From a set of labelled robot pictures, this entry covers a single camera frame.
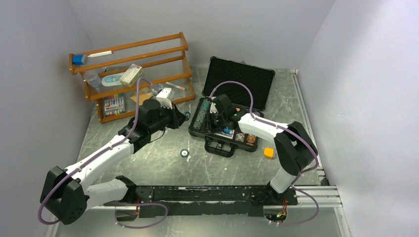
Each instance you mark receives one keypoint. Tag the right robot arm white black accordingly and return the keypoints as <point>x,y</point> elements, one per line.
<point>292,143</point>

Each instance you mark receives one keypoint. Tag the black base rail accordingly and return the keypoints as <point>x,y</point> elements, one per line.
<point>208,200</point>

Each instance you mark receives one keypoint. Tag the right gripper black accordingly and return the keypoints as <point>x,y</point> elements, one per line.
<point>211,116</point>

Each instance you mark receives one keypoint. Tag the blue playing card deck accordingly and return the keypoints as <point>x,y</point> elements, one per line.
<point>229,136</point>

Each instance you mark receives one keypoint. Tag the marker pen set pack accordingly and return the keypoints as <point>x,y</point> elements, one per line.
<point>114,105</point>

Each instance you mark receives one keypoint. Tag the yellow notepad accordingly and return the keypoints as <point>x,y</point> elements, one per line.
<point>144,94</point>

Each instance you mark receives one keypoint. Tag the oval light blue dish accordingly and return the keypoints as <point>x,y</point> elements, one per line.
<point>112,80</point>

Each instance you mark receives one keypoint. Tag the white green carton box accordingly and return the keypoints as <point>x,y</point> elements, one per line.
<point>131,75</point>

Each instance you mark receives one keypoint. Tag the clear plastic bottle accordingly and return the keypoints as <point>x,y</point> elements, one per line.
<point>92,78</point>

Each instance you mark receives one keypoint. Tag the black poker set case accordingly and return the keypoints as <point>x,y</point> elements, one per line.
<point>247,86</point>

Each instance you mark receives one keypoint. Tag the green orange chip row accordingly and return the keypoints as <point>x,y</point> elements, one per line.
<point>240,137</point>

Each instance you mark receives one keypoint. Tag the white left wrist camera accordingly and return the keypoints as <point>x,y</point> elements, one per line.
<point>165,98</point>

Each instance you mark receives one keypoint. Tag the white dealer button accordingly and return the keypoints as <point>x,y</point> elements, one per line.
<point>269,153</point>

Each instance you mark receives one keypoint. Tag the green chip stack row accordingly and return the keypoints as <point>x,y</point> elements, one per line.
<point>201,115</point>

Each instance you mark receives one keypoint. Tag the aluminium frame rail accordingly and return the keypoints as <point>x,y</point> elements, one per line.
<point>325,195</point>

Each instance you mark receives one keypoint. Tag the blue white eraser block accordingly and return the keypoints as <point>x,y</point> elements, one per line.
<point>80,59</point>

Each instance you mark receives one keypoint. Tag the orange wooden shelf rack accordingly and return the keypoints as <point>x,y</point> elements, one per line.
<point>163,59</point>

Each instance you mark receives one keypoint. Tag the cleaning gel jar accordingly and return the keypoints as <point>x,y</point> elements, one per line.
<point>157,88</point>

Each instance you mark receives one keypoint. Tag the white pink pen lower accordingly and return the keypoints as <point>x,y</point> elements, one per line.
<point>176,86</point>

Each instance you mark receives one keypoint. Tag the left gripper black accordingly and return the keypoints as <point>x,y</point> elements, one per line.
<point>178,118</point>

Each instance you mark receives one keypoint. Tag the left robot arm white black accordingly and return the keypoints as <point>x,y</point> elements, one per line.
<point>67,193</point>

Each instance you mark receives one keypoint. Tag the white red pen top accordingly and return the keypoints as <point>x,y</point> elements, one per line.
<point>99,54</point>

